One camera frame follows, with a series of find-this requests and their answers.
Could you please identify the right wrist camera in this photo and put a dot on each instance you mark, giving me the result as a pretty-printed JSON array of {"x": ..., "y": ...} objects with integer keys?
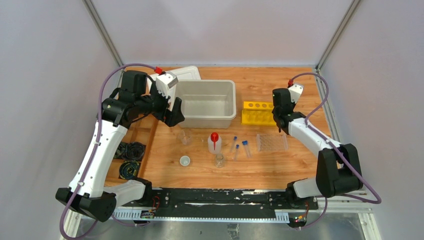
[{"x": 295, "y": 91}]

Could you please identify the wooden organizer tray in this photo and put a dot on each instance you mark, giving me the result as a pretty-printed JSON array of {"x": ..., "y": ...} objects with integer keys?
[{"x": 142, "y": 131}]

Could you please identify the wash bottle red cap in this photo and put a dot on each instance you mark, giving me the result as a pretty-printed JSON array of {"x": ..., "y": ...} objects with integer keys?
[{"x": 214, "y": 142}]

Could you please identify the clear glass beaker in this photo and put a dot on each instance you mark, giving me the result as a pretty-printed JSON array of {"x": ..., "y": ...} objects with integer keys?
[{"x": 185, "y": 136}]

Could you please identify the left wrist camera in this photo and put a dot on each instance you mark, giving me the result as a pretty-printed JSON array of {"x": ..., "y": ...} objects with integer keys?
[{"x": 166, "y": 84}]

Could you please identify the blue cap tube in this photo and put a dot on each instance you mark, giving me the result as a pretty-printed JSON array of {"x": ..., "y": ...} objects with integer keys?
[
  {"x": 236, "y": 150},
  {"x": 233, "y": 145},
  {"x": 245, "y": 144}
]

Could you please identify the small glass jar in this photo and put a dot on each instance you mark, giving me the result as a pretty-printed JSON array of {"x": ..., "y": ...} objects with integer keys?
[{"x": 219, "y": 160}]

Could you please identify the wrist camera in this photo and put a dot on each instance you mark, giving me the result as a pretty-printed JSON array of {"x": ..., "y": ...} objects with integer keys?
[
  {"x": 295, "y": 91},
  {"x": 166, "y": 84}
]

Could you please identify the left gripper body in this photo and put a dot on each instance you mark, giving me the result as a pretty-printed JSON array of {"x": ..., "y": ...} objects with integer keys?
[{"x": 164, "y": 108}]

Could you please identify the small white cup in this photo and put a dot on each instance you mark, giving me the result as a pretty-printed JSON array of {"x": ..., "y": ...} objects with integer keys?
[{"x": 185, "y": 161}]

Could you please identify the yellow test tube rack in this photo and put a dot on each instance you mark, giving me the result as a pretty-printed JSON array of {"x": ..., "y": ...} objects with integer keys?
[{"x": 257, "y": 113}]

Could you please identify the beige plastic bin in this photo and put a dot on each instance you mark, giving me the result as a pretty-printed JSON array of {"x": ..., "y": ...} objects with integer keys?
[{"x": 207, "y": 103}]

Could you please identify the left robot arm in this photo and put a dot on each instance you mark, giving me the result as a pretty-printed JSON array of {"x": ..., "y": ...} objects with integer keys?
[{"x": 139, "y": 96}]

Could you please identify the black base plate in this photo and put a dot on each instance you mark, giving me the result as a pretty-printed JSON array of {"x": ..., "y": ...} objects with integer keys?
[{"x": 208, "y": 204}]

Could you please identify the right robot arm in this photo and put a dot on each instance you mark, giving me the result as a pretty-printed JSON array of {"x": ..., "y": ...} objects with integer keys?
[{"x": 338, "y": 168}]

